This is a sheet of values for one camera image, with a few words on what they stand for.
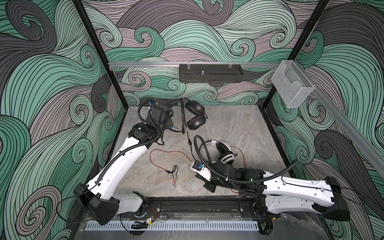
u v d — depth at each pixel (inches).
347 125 23.0
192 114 29.1
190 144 28.0
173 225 27.5
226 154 32.9
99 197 14.7
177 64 36.4
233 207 29.2
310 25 30.2
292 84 31.2
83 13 28.7
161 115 20.5
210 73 36.7
